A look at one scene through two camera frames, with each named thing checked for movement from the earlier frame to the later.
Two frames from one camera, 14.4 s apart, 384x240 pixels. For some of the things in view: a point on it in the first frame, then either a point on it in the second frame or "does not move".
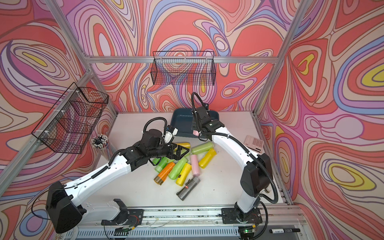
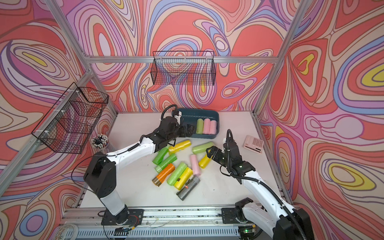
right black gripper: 194,125 -> 218,152
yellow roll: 207,158 does not move
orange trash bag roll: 160,179 does not move
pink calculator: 253,143 does not move
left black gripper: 178,156 -> 189,131
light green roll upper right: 202,148 does not move
